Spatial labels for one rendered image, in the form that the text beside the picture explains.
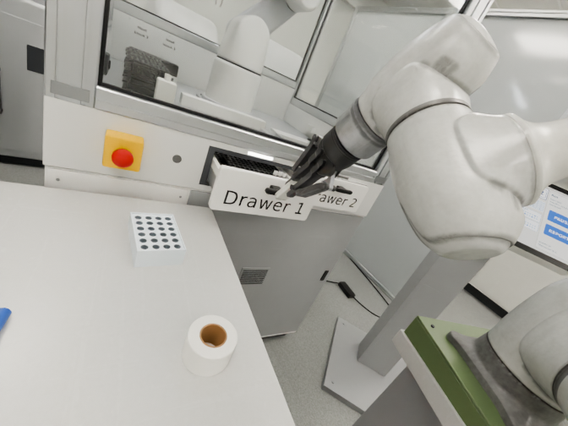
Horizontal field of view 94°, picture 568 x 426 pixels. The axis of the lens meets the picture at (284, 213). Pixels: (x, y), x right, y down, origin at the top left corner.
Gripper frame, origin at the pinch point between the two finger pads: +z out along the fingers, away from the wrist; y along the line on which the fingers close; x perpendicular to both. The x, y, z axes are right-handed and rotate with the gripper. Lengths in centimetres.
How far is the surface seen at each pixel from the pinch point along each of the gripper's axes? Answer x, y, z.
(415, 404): -26, -48, 0
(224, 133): 11.8, 18.6, 7.9
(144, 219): 27.9, -5.3, 12.5
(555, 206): -103, -1, -25
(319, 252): -41, -3, 38
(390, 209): -159, 48, 74
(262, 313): -27, -23, 67
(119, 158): 33.6, 7.1, 11.0
